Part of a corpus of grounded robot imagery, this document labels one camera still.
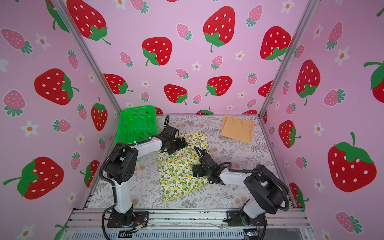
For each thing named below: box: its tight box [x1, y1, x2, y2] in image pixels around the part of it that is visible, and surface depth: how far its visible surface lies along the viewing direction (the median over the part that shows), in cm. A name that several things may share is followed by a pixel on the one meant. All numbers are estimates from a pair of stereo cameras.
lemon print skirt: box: [158, 132, 209, 204], surface depth 92 cm
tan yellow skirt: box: [220, 114, 255, 144], surface depth 113 cm
